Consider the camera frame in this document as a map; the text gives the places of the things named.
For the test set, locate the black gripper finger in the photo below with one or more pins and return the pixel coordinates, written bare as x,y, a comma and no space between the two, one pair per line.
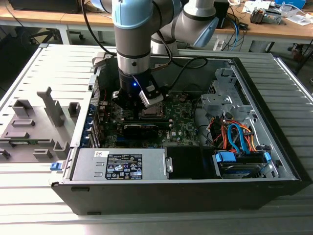
123,102
141,107

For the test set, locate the silver green CPU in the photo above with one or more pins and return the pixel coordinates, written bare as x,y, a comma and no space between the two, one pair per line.
152,111

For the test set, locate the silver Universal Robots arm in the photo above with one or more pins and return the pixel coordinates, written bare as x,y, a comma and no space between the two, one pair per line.
132,36

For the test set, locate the black RAM slot row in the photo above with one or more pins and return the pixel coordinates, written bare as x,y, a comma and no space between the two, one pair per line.
151,121

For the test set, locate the black graphics card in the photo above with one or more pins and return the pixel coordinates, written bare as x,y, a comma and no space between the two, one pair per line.
140,132

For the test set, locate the round coin battery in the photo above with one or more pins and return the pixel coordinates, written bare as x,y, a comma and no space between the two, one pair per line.
182,98

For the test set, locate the green motherboard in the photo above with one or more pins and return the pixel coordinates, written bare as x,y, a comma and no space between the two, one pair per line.
183,122

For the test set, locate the black plastic shroud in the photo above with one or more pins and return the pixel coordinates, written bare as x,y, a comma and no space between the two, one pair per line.
183,162

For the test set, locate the grey power supply unit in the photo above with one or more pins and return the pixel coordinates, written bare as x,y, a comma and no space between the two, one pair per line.
85,164

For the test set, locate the silver metal drive cage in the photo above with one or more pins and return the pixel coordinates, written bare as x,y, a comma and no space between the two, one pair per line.
215,100

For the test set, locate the grey parts rack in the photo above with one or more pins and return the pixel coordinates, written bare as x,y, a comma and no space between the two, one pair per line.
39,115

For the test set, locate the blue case latch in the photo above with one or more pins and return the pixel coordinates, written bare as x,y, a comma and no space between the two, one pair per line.
54,167

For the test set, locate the black open PC case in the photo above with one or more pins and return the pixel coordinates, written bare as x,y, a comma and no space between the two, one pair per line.
171,198

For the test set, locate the black office chair base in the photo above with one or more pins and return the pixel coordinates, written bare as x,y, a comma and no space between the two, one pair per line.
46,34

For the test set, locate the green RAM stick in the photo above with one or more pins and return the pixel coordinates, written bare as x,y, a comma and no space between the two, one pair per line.
27,142

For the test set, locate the hard disk blue carrier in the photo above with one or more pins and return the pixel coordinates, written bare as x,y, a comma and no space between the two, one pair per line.
234,169

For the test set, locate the black monitor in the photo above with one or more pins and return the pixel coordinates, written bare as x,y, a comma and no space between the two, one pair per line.
49,6

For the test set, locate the black box device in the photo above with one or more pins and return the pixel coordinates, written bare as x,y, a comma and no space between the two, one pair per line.
223,14

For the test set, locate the copper heat sink cooler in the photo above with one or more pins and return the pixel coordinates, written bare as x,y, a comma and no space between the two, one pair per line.
256,16

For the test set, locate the small grey metal box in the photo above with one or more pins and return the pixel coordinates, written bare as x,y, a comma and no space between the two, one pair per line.
272,17

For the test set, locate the wooden desk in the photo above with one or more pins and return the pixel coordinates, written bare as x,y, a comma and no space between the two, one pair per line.
281,29

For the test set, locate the blue box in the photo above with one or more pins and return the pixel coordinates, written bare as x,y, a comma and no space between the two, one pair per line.
291,2

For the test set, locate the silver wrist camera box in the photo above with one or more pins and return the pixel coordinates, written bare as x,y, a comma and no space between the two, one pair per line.
151,99

